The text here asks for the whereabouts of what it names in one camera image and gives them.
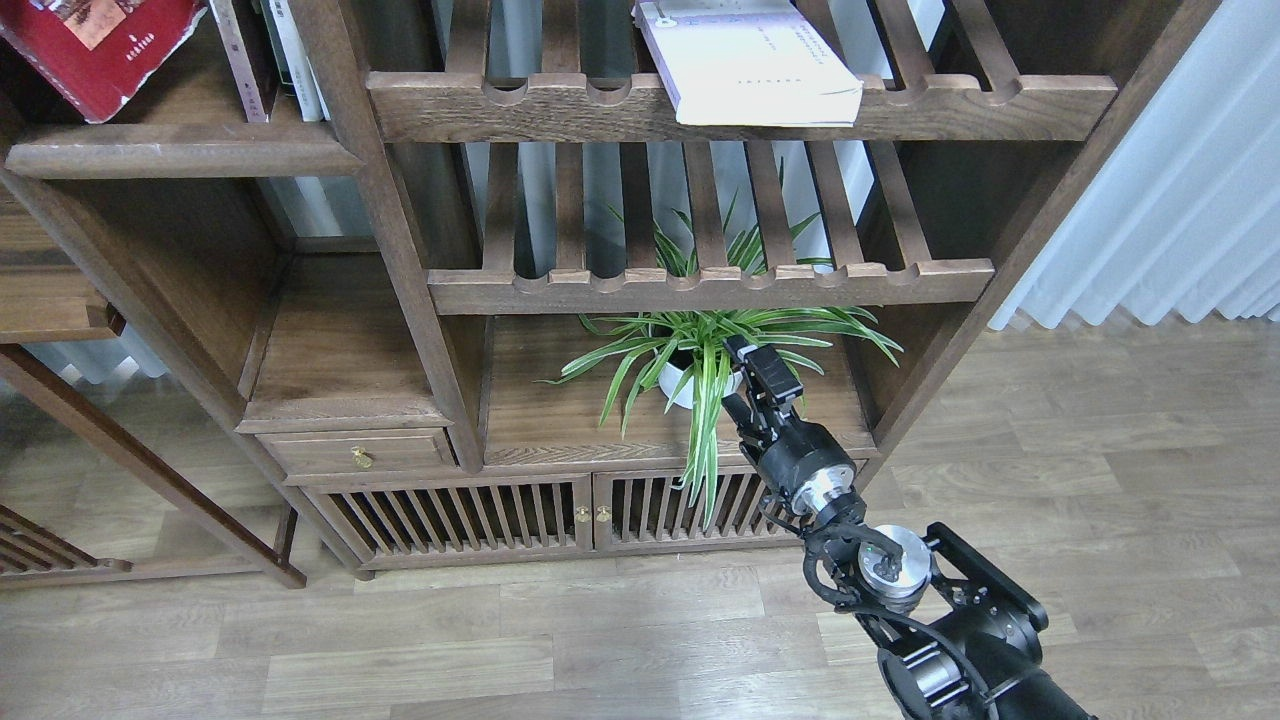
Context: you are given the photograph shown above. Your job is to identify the maroon book white characters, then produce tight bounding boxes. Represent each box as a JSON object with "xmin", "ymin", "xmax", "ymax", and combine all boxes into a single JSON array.
[{"xmin": 207, "ymin": 0, "xmax": 278, "ymax": 123}]

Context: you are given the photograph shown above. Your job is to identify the brass drawer knob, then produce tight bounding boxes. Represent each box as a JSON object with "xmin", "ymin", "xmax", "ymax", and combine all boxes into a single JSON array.
[{"xmin": 349, "ymin": 446, "xmax": 375, "ymax": 470}]

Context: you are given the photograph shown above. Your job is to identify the red book with photo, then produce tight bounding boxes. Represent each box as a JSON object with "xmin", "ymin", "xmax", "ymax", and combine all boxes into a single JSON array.
[{"xmin": 1, "ymin": 1, "xmax": 209, "ymax": 124}]

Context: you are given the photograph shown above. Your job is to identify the dark wooden bookshelf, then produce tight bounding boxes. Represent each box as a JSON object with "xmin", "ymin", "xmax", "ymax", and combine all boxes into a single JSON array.
[{"xmin": 3, "ymin": 1, "xmax": 1219, "ymax": 579}]

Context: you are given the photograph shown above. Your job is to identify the white paperback book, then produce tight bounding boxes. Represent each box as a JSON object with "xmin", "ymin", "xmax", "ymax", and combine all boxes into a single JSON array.
[{"xmin": 632, "ymin": 1, "xmax": 863, "ymax": 127}]

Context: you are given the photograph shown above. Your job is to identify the upright white books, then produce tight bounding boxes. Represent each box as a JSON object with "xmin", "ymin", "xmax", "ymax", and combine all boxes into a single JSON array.
[{"xmin": 262, "ymin": 1, "xmax": 330, "ymax": 120}]

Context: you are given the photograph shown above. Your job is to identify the wooden side furniture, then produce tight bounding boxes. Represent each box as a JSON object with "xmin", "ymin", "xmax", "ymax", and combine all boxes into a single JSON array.
[{"xmin": 1, "ymin": 192, "xmax": 306, "ymax": 588}]

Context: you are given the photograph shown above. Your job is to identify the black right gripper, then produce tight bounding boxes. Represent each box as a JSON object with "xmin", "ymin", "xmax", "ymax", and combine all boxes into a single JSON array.
[{"xmin": 722, "ymin": 334, "xmax": 859, "ymax": 519}]

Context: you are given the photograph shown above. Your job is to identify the green spider plant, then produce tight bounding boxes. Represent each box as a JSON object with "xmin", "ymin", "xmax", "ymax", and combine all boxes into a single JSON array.
[{"xmin": 540, "ymin": 160, "xmax": 904, "ymax": 530}]

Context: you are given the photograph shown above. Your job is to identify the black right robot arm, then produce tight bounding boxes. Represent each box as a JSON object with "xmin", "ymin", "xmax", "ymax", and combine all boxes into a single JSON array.
[{"xmin": 723, "ymin": 336, "xmax": 1085, "ymax": 719}]

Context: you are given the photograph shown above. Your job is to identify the white plant pot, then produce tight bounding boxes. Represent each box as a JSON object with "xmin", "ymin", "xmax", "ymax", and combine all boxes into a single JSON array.
[{"xmin": 659, "ymin": 351, "xmax": 742, "ymax": 410}]

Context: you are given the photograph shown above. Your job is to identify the white curtain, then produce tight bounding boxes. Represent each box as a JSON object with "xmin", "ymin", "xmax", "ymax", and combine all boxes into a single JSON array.
[{"xmin": 989, "ymin": 1, "xmax": 1279, "ymax": 331}]

